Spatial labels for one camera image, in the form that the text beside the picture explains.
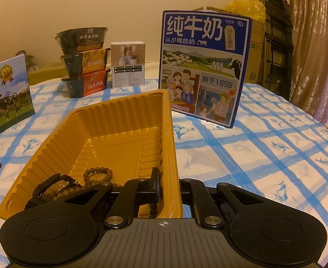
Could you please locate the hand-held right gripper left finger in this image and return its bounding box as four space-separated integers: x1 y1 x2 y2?
54 167 164 228

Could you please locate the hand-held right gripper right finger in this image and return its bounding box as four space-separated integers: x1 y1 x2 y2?
179 178 268 227

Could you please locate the brown wooden bead bracelet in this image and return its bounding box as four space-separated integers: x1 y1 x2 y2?
83 166 115 187

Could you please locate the yellow plastic tray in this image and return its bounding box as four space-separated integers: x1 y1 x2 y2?
0 89 185 220

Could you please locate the long brown bead strand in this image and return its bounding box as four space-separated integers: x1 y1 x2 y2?
52 182 158 219

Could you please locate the black wristwatch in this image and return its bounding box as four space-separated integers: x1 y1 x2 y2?
25 174 79 210

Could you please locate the blue checked white tablecloth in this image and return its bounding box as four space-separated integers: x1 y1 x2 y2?
0 75 328 257

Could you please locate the dark blue milk carton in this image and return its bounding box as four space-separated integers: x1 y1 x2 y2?
158 10 253 129

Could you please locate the small white product box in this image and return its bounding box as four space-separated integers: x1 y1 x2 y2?
110 41 146 89

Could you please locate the black bowl with red label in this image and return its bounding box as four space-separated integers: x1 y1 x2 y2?
61 67 111 98

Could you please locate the black bowl with yellow label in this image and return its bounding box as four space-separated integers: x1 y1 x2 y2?
59 48 111 76

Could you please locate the brown cardboard box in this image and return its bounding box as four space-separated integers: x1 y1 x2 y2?
192 6 266 84

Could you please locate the flat cardboard box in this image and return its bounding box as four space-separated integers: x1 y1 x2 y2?
27 61 67 86

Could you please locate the black round instant meal bowl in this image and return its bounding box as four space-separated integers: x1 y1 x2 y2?
55 27 109 55

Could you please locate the light blue cow milk carton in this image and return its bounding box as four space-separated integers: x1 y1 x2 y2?
0 54 36 143

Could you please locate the folded metal ladder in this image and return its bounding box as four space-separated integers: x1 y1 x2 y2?
257 0 294 100

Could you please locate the yellow plastic bag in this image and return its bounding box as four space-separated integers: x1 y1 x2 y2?
225 0 266 23

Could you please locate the beige patterned curtain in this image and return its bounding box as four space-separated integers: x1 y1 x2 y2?
288 0 328 126

